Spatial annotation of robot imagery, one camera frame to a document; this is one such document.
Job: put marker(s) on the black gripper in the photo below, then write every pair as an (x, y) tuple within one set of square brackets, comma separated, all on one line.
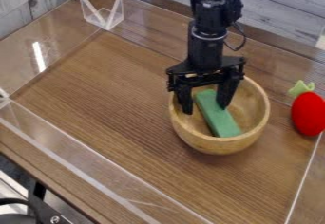
[(205, 67)]

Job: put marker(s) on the green rectangular block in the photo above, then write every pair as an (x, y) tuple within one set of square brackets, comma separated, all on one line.
[(218, 118)]

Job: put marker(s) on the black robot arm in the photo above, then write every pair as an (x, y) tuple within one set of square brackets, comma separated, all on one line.
[(214, 16)]

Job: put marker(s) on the light wooden bowl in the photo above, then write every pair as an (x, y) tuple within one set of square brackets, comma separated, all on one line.
[(250, 110)]

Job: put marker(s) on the red plush strawberry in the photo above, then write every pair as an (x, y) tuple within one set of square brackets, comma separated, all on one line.
[(308, 109)]

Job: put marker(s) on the black metal table clamp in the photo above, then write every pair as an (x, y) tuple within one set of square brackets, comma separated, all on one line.
[(48, 215)]

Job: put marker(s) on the clear acrylic corner bracket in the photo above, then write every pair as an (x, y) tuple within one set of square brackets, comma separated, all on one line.
[(105, 18)]

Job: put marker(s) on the clear acrylic tray wall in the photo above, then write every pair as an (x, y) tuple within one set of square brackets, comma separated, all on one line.
[(106, 192)]

